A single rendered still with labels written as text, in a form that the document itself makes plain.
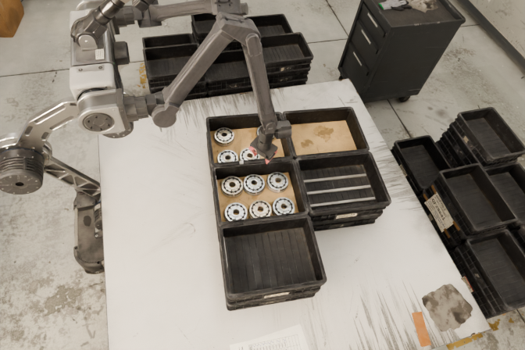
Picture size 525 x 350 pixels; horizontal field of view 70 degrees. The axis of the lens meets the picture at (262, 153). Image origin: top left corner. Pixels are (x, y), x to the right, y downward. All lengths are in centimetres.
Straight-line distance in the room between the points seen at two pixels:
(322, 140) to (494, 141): 142
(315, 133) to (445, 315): 105
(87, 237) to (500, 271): 240
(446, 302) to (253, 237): 93
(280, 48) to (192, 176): 146
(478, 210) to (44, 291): 264
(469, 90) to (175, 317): 338
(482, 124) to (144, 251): 242
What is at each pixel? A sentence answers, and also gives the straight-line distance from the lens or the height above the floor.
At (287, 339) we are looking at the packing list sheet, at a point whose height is 70.
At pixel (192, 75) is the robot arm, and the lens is 121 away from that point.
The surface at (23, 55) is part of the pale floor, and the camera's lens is 401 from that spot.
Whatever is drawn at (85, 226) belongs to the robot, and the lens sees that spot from 250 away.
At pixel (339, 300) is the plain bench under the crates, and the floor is 70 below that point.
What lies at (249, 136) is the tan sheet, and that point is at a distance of 199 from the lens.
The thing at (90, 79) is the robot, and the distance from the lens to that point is 132.
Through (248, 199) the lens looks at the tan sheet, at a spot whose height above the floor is 83.
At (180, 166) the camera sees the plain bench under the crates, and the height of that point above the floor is 70.
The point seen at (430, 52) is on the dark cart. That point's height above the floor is 62.
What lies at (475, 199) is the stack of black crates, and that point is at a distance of 267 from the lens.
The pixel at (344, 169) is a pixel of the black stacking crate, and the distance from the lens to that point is 197.
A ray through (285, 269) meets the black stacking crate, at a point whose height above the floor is 83.
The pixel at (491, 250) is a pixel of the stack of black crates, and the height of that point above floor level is 38.
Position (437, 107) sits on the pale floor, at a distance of 382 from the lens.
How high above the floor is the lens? 241
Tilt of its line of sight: 54 degrees down
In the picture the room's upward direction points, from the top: 10 degrees clockwise
